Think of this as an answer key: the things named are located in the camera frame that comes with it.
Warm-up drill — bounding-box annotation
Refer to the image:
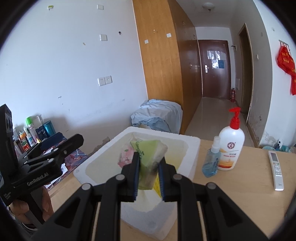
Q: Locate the yellow foam fruit net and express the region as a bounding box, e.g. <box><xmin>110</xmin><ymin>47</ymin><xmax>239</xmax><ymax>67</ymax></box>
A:
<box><xmin>153</xmin><ymin>174</ymin><xmax>163</xmax><ymax>198</ymax></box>

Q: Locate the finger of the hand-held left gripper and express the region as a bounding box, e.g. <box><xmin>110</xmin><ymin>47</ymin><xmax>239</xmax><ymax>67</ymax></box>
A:
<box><xmin>20</xmin><ymin>134</ymin><xmax>84</xmax><ymax>171</ymax></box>

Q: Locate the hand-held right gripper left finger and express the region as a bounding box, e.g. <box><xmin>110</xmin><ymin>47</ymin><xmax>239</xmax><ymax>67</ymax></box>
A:
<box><xmin>31</xmin><ymin>152</ymin><xmax>141</xmax><ymax>241</ymax></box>

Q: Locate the white lotion pump bottle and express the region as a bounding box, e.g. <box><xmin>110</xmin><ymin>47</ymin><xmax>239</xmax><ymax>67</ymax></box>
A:
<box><xmin>218</xmin><ymin>107</ymin><xmax>245</xmax><ymax>171</ymax></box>

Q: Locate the person's left hand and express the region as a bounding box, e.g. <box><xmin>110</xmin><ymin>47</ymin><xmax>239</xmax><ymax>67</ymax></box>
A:
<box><xmin>9</xmin><ymin>185</ymin><xmax>55</xmax><ymax>230</ymax></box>

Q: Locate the teal plastic bag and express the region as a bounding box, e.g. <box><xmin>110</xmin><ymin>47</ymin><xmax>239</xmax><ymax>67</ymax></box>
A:
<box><xmin>262</xmin><ymin>140</ymin><xmax>292</xmax><ymax>153</ymax></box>

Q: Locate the light blue cloth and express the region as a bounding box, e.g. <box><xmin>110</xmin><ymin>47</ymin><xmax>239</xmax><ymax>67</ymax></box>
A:
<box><xmin>131</xmin><ymin>99</ymin><xmax>183</xmax><ymax>133</ymax></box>

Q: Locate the green cap spray bottle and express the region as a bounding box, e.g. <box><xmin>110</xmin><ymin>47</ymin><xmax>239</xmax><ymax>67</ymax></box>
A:
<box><xmin>25</xmin><ymin>116</ymin><xmax>38</xmax><ymax>145</ymax></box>

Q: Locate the dark brown entrance door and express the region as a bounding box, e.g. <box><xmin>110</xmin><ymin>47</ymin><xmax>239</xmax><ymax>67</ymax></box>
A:
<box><xmin>198</xmin><ymin>39</ymin><xmax>230</xmax><ymax>100</ymax></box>

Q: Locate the wooden wardrobe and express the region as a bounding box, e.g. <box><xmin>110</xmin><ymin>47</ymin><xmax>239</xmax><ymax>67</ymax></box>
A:
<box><xmin>132</xmin><ymin>0</ymin><xmax>203</xmax><ymax>135</ymax></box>

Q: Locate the red hanging bag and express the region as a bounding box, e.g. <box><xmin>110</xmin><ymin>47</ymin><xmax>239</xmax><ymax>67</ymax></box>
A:
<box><xmin>277</xmin><ymin>45</ymin><xmax>296</xmax><ymax>95</ymax></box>

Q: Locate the wooden side door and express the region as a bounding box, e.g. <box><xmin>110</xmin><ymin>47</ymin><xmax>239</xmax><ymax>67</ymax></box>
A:
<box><xmin>238</xmin><ymin>23</ymin><xmax>253</xmax><ymax>116</ymax></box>

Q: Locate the white remote control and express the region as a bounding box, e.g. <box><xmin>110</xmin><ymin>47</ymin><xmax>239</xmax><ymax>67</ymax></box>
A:
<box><xmin>268</xmin><ymin>151</ymin><xmax>285</xmax><ymax>192</ymax></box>

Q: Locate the dark blue box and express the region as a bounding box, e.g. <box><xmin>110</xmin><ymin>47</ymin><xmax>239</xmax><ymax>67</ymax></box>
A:
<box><xmin>36</xmin><ymin>127</ymin><xmax>47</xmax><ymax>141</ymax></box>

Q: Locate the orange spray can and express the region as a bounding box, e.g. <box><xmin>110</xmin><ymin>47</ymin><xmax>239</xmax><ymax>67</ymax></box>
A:
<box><xmin>18</xmin><ymin>131</ymin><xmax>30</xmax><ymax>151</ymax></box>

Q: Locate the blue spray bottle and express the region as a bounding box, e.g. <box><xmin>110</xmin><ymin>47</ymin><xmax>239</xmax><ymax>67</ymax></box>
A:
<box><xmin>202</xmin><ymin>136</ymin><xmax>221</xmax><ymax>178</ymax></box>

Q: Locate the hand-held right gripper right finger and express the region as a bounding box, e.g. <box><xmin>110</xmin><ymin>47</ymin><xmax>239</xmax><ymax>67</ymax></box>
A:
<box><xmin>159</xmin><ymin>157</ymin><xmax>269</xmax><ymax>241</ymax></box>

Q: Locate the white double wall socket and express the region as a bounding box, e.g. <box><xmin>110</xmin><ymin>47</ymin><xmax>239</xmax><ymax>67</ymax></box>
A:
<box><xmin>98</xmin><ymin>76</ymin><xmax>112</xmax><ymax>87</ymax></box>

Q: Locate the teal cylinder container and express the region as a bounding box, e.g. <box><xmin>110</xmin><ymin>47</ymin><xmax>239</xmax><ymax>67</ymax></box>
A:
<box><xmin>43</xmin><ymin>120</ymin><xmax>56</xmax><ymax>137</ymax></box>

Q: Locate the white foam box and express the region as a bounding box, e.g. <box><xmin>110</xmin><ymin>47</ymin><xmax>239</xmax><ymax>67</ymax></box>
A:
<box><xmin>73</xmin><ymin>126</ymin><xmax>201</xmax><ymax>240</ymax></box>

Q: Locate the candy wrapper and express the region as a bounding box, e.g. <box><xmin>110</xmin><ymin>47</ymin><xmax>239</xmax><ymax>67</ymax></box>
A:
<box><xmin>117</xmin><ymin>138</ymin><xmax>168</xmax><ymax>191</ymax></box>

